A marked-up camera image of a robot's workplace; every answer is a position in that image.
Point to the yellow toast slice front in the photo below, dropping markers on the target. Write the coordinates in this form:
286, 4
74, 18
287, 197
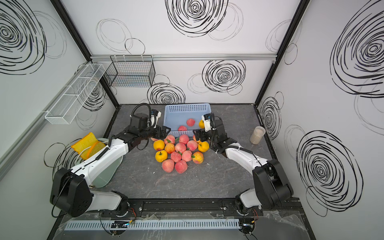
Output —
96, 147

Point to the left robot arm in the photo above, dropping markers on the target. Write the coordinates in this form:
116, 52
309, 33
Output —
71, 188

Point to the mint green toaster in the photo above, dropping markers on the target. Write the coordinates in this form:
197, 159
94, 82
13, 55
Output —
106, 175

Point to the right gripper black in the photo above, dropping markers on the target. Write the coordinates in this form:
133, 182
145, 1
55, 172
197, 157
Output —
199, 132

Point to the black wire wall basket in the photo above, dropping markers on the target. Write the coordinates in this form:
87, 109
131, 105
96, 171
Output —
133, 71

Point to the pink peach with leaf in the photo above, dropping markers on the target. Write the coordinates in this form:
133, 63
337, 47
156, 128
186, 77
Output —
170, 139

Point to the yellow toast slice rear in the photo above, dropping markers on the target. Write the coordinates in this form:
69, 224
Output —
83, 145

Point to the grey slotted cable duct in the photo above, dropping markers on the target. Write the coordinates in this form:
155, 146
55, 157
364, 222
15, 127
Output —
194, 224

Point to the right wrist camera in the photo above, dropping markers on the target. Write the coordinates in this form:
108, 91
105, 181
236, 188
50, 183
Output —
207, 122

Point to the light blue plastic basket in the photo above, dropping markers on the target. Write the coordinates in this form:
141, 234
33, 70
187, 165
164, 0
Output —
177, 115

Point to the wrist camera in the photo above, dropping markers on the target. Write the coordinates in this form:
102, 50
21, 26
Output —
155, 115
207, 122

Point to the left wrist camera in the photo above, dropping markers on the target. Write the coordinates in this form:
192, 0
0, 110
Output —
155, 115

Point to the frosted plastic cup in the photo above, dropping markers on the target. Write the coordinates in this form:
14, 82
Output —
257, 135

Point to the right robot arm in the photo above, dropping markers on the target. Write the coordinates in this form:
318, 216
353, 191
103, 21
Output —
272, 186

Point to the yellow toast slice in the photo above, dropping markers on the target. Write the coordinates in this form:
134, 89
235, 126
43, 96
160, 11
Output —
96, 147
83, 145

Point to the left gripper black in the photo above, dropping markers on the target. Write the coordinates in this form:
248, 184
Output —
163, 134

